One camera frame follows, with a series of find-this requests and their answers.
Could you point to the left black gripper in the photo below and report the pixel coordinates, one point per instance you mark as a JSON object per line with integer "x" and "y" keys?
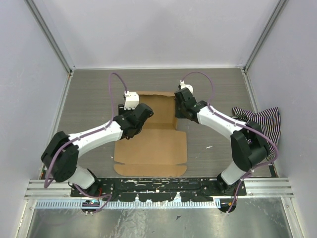
{"x": 122, "y": 111}

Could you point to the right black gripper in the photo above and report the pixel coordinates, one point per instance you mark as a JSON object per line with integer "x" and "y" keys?
{"x": 177, "y": 114}

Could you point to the brown cardboard box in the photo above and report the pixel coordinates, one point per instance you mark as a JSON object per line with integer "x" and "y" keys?
{"x": 159, "y": 150}

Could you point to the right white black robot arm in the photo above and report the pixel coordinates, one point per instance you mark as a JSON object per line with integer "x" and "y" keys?
{"x": 248, "y": 146}

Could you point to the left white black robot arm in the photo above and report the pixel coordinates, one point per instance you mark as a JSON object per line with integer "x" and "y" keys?
{"x": 63, "y": 151}

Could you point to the striped purple cloth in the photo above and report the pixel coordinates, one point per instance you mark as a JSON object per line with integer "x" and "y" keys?
{"x": 268, "y": 119}

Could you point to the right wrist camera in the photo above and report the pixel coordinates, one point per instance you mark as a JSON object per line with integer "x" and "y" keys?
{"x": 183, "y": 85}

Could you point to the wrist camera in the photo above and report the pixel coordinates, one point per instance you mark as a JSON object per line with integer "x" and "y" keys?
{"x": 183, "y": 85}
{"x": 131, "y": 100}

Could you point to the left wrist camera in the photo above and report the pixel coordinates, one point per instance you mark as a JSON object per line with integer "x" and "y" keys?
{"x": 131, "y": 100}

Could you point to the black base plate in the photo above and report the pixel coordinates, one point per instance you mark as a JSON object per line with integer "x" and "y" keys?
{"x": 161, "y": 189}

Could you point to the aluminium front rail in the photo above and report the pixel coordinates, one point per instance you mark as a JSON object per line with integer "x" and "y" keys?
{"x": 254, "y": 187}

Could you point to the white slotted cable duct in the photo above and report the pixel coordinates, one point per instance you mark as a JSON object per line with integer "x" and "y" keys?
{"x": 94, "y": 204}

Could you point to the right aluminium corner post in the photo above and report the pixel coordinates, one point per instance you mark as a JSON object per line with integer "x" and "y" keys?
{"x": 265, "y": 33}

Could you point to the aluminium corner post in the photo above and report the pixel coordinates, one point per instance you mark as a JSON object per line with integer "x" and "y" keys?
{"x": 49, "y": 35}
{"x": 265, "y": 33}

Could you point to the left aluminium corner post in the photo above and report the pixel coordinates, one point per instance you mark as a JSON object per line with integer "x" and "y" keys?
{"x": 49, "y": 35}

